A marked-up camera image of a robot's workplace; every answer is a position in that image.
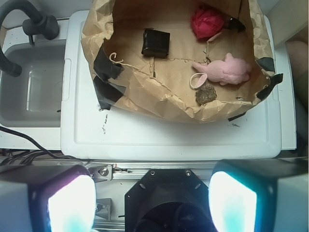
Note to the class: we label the grey sink basin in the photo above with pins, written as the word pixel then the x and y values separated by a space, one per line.
pixel 33 99

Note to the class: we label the pink plush toy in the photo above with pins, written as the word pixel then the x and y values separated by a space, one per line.
pixel 230 70

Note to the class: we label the aluminium rail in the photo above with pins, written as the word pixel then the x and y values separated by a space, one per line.
pixel 136 170

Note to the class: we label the metal corner bracket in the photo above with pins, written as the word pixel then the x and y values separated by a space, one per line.
pixel 101 173

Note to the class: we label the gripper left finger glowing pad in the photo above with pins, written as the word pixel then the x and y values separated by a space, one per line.
pixel 46 198

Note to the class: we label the red crumpled paper ball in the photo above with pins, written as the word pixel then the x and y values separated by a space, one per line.
pixel 207 22

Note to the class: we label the white plastic board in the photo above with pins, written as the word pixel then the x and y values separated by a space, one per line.
pixel 87 132

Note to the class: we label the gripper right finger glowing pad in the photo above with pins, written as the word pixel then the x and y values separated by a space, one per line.
pixel 261 195

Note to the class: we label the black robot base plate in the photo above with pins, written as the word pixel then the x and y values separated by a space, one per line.
pixel 168 200

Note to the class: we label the brown lumpy ball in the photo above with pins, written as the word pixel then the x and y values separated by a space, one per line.
pixel 205 94

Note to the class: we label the black box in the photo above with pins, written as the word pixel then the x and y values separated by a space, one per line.
pixel 155 43

